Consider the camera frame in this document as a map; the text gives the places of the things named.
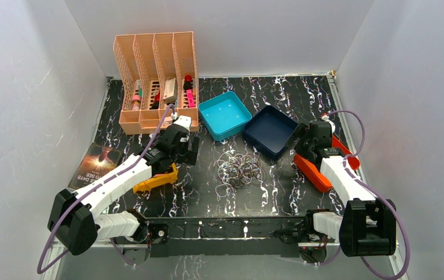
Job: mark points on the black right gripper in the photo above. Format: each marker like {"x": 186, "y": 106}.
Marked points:
{"x": 300, "y": 132}

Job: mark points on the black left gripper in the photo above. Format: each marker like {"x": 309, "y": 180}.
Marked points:
{"x": 164, "y": 170}

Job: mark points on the dark blue plastic tray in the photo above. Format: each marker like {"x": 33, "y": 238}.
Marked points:
{"x": 270, "y": 131}

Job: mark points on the yellow plastic parts bin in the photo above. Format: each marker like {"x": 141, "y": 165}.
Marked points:
{"x": 169, "y": 177}

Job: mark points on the orange plastic tray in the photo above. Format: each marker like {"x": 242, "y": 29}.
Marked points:
{"x": 312, "y": 172}

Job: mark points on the teal plastic tray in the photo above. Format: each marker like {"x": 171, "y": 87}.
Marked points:
{"x": 224, "y": 115}

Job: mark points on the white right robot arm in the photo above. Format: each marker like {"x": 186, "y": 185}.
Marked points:
{"x": 353, "y": 208}

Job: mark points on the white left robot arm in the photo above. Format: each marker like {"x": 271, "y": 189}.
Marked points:
{"x": 102, "y": 197}

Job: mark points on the pink marker pen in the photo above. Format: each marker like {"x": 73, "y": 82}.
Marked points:
{"x": 190, "y": 98}

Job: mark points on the small white box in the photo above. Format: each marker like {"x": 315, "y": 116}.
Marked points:
{"x": 170, "y": 91}

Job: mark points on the red capped black bottle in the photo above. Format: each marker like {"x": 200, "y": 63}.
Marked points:
{"x": 188, "y": 83}

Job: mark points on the pink tape roll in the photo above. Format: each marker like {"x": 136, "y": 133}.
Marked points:
{"x": 136, "y": 102}

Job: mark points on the dark book with sunset cover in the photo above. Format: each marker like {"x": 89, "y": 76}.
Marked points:
{"x": 98, "y": 161}

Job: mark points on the peach plastic file organizer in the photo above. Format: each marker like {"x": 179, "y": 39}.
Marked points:
{"x": 145, "y": 62}

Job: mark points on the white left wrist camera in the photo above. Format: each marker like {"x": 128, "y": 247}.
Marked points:
{"x": 184, "y": 122}

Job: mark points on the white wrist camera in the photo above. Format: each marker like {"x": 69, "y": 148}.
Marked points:
{"x": 326, "y": 118}
{"x": 184, "y": 122}

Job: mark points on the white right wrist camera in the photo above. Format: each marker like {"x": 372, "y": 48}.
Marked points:
{"x": 326, "y": 118}

